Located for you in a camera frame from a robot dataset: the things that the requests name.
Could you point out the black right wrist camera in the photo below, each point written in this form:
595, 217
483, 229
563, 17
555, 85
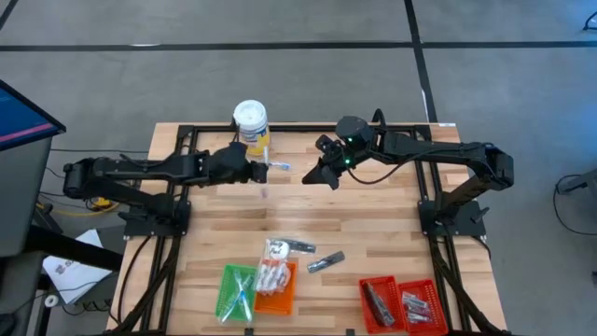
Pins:
326, 142

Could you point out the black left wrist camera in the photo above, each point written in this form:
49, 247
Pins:
239, 150

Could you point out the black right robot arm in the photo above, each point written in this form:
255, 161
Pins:
443, 154

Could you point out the black packaged comb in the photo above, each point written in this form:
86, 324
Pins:
325, 262
382, 312
370, 294
301, 245

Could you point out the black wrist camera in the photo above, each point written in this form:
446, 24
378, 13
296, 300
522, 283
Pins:
326, 142
239, 150

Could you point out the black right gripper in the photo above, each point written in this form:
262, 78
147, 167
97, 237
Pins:
340, 158

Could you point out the white-lidded yellow wipes canister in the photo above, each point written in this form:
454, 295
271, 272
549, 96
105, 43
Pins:
252, 119

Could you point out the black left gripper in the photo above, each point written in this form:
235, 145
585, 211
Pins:
233, 170

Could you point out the orange plastic basket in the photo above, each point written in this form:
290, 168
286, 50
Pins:
280, 305

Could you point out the silver nail clipper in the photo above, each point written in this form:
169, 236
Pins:
412, 298
420, 318
422, 309
409, 312

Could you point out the grey cabinet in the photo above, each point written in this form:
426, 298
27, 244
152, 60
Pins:
23, 196

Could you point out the blue-screen monitor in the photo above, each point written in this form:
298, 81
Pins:
23, 116

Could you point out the dark grey cart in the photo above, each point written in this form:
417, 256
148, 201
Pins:
18, 289

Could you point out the black beam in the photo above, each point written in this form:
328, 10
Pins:
70, 247

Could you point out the blue toothbrush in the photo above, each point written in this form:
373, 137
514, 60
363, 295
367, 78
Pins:
240, 282
279, 165
228, 312

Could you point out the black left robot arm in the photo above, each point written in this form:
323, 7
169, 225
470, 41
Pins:
140, 170

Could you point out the green plastic basket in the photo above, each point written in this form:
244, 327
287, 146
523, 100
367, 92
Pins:
226, 275

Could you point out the clear bag with white cotton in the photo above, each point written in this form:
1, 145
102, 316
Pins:
283, 275
272, 282
277, 250
261, 280

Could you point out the white tape roll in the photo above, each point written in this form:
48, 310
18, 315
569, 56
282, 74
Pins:
46, 300

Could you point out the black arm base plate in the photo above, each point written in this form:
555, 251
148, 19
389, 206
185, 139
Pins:
466, 228
140, 228

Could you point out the white paper sheet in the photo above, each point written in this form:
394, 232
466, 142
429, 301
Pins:
70, 280

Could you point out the white label sticker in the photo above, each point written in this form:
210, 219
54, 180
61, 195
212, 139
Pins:
447, 124

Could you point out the red plastic basket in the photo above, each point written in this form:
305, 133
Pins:
438, 324
394, 291

